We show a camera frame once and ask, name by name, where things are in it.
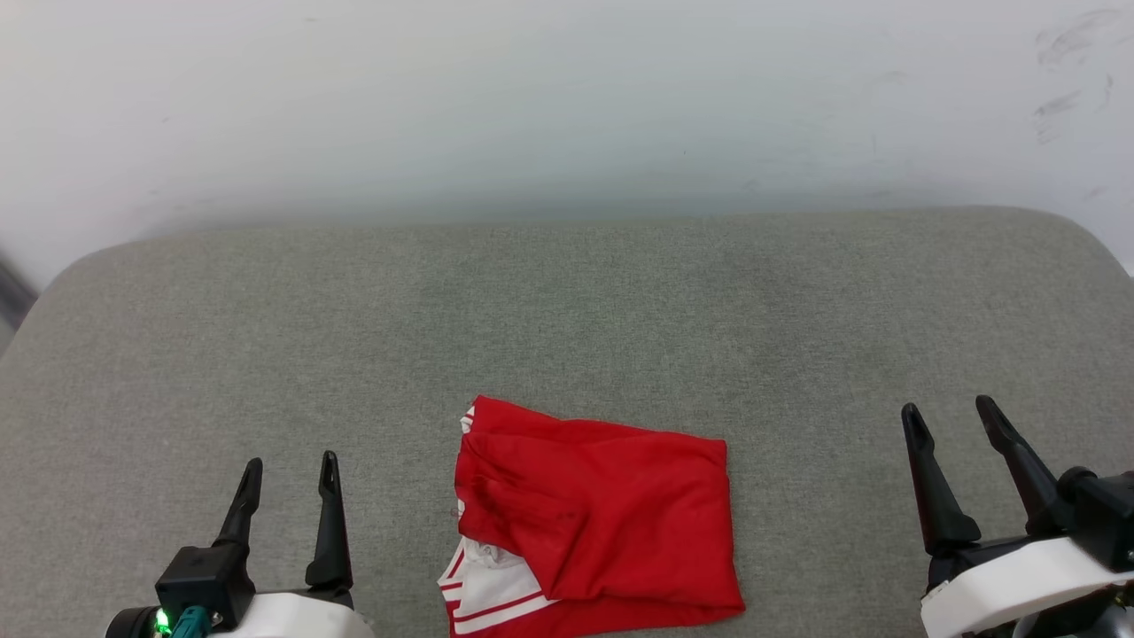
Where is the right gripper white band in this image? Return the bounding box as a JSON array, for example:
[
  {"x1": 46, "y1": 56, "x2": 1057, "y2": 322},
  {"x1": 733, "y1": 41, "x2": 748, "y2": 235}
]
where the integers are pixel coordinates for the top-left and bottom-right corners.
[{"x1": 900, "y1": 394, "x2": 1134, "y2": 638}]

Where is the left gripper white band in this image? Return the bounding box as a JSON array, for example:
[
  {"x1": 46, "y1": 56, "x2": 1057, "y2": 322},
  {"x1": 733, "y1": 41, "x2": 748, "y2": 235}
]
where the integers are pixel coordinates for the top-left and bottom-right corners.
[{"x1": 207, "y1": 450, "x2": 378, "y2": 638}]

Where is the red garment with white trim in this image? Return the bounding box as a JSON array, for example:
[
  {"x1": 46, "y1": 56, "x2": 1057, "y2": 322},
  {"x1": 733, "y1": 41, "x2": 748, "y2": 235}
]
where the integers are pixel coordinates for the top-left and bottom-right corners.
[{"x1": 436, "y1": 394, "x2": 746, "y2": 638}]

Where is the grey fabric sofa cushion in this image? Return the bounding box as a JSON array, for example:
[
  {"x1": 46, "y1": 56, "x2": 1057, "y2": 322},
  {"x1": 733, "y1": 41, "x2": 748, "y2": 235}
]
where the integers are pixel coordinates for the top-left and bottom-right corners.
[{"x1": 0, "y1": 206, "x2": 1134, "y2": 638}]

